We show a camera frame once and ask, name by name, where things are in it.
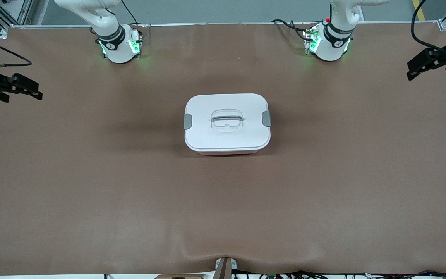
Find white box lid grey latches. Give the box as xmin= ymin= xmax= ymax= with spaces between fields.
xmin=184 ymin=93 xmax=272 ymax=152

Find pink plastic box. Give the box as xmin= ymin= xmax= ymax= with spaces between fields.
xmin=197 ymin=150 xmax=261 ymax=156

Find brown table mat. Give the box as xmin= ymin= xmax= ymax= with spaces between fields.
xmin=0 ymin=21 xmax=446 ymax=276

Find metal table clamp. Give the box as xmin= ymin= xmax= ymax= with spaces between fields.
xmin=214 ymin=257 xmax=237 ymax=279

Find black right arm base cable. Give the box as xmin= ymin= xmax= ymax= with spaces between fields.
xmin=121 ymin=0 xmax=138 ymax=26

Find black arm base cable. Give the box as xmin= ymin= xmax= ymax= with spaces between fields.
xmin=121 ymin=0 xmax=138 ymax=26
xmin=271 ymin=18 xmax=317 ymax=41

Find black left arm base cable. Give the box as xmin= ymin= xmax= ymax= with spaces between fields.
xmin=271 ymin=18 xmax=317 ymax=41

